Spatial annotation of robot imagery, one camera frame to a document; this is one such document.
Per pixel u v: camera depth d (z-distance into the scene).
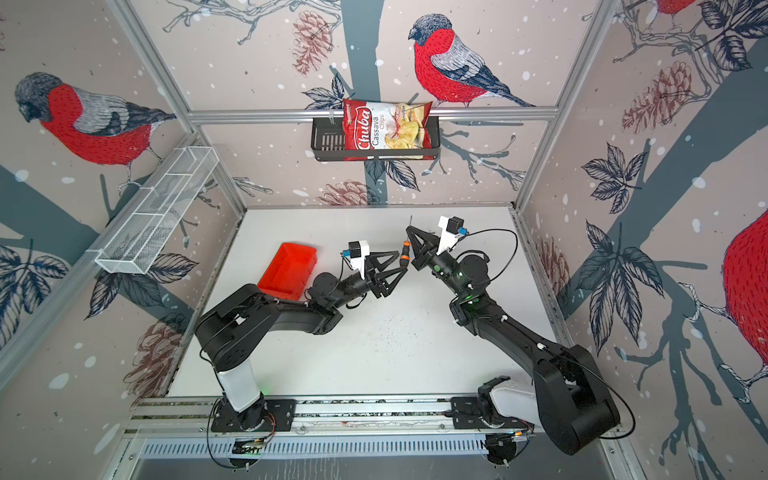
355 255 0.68
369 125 0.88
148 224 0.76
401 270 0.71
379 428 0.73
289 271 1.06
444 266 0.66
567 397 0.41
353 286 0.71
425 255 0.65
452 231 0.64
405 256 0.75
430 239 0.67
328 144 0.95
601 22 0.73
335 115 0.90
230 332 0.48
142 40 0.75
